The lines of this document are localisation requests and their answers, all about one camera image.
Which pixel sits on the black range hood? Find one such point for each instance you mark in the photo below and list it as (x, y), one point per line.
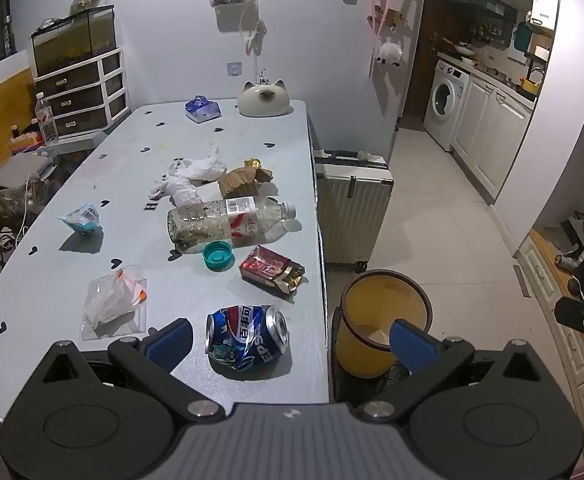
(481, 2)

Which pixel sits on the white plastic bag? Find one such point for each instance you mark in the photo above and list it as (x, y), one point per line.
(192, 175)

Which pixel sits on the crushed blue soda can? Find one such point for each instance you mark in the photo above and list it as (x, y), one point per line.
(247, 340)

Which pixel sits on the white drawer cabinet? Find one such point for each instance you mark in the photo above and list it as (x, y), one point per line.
(84, 95)

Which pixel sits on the plastic water bottle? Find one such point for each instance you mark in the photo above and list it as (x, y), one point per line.
(47, 120)

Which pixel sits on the clear storage box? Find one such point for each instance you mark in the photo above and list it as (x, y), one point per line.
(9, 195)

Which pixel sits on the clear plastic bag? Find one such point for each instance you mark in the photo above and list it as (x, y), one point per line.
(112, 300)

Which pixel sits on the white ribbed suitcase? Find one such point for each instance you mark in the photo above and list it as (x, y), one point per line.
(351, 205)

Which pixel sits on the teal bottle cap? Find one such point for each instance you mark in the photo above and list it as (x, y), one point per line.
(218, 255)

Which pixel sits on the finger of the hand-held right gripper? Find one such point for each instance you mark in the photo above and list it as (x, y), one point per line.
(574, 311)

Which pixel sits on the clear plastic bottle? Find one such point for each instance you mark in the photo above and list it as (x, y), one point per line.
(222, 221)

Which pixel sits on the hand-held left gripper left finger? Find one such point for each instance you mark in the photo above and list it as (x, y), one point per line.
(169, 342)

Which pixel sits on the blue tissue pack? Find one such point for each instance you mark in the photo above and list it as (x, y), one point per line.
(202, 109)

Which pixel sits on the white kitchen cabinets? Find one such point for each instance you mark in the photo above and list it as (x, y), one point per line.
(491, 130)

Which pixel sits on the red foil cigarette pack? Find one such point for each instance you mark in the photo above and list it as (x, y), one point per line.
(269, 267)

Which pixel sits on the dark wooden door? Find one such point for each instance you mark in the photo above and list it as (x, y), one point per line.
(421, 45)

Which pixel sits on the brown paper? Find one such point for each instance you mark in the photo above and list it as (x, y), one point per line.
(242, 181)

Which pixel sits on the crushed gold can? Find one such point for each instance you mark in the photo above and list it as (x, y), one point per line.
(252, 163)

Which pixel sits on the small white teal packet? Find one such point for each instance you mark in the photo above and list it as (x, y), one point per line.
(83, 219)

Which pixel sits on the white plush sheep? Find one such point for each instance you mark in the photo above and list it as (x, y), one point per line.
(389, 54)

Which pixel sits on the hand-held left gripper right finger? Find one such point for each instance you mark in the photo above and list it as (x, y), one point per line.
(411, 345)

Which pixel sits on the white cat-shaped container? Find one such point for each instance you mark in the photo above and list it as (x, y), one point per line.
(263, 100)

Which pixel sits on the glass fish tank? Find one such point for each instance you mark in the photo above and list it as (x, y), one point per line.
(74, 40)

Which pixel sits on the white washing machine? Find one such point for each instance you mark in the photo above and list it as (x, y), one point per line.
(446, 97)

